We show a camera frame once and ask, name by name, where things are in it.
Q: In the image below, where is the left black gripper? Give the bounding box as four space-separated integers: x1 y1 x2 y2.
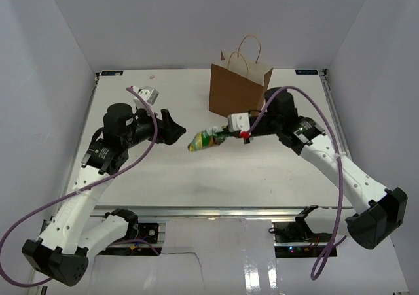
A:
122 105 186 148

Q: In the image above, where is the large green snack bag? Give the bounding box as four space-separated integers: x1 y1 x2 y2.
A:
187 126 233 152

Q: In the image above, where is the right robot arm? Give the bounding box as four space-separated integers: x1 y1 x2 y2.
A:
249 86 408 249

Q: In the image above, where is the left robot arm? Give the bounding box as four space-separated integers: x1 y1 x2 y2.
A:
22 103 186 286

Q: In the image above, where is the brown paper bag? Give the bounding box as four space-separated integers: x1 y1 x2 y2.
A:
209 35 273 117

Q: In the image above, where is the right blue corner label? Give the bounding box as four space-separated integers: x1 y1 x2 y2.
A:
295 69 318 75

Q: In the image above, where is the blue corner label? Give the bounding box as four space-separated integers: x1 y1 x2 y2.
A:
100 70 124 77
295 69 318 75

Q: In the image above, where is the left blue corner label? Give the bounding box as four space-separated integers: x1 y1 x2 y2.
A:
100 70 124 77

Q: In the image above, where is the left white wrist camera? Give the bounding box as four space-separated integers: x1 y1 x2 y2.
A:
128 86 159 109

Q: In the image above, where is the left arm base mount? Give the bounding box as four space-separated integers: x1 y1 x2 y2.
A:
100 209 161 256

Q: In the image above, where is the aluminium front rail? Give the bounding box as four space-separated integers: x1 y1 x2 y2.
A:
58 205 354 218

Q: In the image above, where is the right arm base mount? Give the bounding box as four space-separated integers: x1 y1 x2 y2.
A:
266 205 337 259

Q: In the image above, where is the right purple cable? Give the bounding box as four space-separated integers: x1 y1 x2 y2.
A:
244 85 348 280

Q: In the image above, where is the purple cable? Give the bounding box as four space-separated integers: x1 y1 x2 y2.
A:
244 85 348 280
0 86 162 288

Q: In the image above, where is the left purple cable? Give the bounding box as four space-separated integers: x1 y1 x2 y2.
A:
0 86 162 288

